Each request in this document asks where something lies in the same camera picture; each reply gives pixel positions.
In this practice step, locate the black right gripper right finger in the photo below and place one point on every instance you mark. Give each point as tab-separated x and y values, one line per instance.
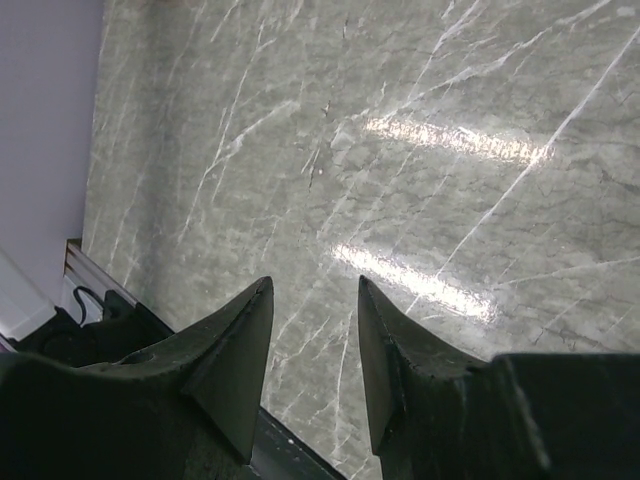
435	412

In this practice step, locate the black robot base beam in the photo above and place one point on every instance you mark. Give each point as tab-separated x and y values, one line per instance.
280	455

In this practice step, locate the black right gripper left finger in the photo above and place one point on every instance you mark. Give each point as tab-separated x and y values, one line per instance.
183	408

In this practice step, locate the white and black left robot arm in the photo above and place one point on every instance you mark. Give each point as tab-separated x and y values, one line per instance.
32	323

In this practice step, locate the aluminium rail frame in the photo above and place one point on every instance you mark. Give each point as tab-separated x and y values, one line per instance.
89	293

